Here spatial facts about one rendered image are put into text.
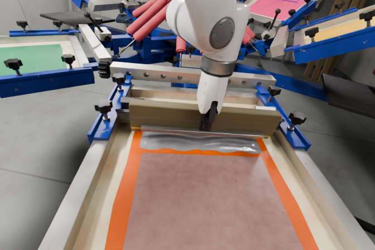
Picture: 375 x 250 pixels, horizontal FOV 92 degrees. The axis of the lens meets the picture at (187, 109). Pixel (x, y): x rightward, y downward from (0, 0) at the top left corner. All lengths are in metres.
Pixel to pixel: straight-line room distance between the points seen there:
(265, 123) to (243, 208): 0.23
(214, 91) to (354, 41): 0.63
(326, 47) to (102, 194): 0.88
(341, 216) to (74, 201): 0.53
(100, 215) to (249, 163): 0.38
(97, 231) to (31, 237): 1.19
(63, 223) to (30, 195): 1.37
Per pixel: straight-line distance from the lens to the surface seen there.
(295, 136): 0.64
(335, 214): 0.53
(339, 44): 0.91
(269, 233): 0.47
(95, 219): 0.45
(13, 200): 1.82
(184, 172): 0.48
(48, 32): 1.39
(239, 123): 0.52
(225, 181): 0.49
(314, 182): 0.56
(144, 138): 0.55
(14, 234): 1.67
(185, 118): 0.47
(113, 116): 0.57
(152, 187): 0.46
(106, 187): 0.47
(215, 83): 0.39
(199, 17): 0.26
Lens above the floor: 1.35
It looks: 36 degrees down
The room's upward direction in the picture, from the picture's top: 8 degrees clockwise
